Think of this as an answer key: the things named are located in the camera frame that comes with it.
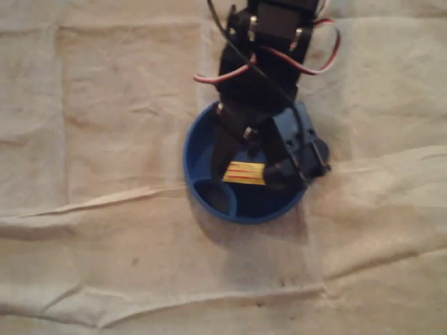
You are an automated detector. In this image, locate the yellow striped box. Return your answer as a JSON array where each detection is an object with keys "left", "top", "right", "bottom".
[{"left": 222, "top": 161, "right": 267, "bottom": 186}]

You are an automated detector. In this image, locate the blue round plastic bowl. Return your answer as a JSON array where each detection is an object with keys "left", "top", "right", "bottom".
[{"left": 182, "top": 100, "right": 315, "bottom": 225}]

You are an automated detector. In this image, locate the wrinkled beige table cloth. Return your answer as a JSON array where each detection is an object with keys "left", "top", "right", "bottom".
[{"left": 0, "top": 0, "right": 447, "bottom": 335}]

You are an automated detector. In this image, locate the red white servo cable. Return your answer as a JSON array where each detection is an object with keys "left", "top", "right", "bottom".
[
  {"left": 268, "top": 17, "right": 342, "bottom": 77},
  {"left": 193, "top": 55, "right": 258, "bottom": 85}
]

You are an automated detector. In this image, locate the thin black cable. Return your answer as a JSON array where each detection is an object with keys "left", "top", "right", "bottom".
[{"left": 206, "top": 0, "right": 310, "bottom": 184}]

